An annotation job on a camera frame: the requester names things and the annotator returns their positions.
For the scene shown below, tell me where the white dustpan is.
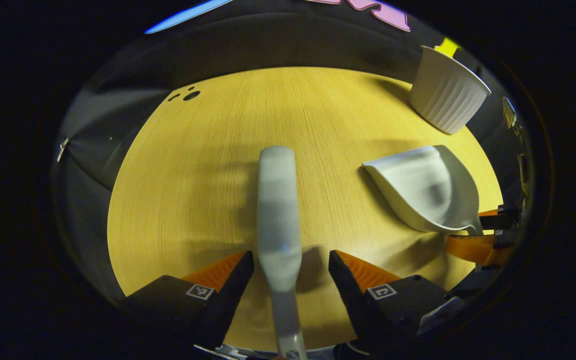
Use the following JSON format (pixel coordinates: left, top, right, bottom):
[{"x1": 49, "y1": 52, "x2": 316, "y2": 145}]
[{"x1": 362, "y1": 145, "x2": 484, "y2": 236}]

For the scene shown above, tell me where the small white broom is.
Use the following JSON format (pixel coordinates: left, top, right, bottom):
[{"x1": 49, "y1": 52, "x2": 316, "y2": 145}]
[{"x1": 256, "y1": 145, "x2": 309, "y2": 360}]

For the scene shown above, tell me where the white ribbed garbage bin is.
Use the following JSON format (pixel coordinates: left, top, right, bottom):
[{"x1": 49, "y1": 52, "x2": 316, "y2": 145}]
[{"x1": 408, "y1": 45, "x2": 492, "y2": 136}]

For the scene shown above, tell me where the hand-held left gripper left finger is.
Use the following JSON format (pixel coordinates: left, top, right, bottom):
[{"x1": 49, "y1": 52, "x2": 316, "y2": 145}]
[{"x1": 118, "y1": 251, "x2": 255, "y2": 351}]

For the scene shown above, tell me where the black backdrop cloth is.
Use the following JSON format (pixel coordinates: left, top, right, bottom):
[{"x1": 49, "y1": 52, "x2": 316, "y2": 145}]
[{"x1": 50, "y1": 0, "x2": 534, "y2": 301}]

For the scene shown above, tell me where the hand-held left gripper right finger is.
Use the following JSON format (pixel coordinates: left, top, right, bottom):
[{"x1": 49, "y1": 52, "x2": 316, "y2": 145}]
[{"x1": 328, "y1": 250, "x2": 465, "y2": 352}]

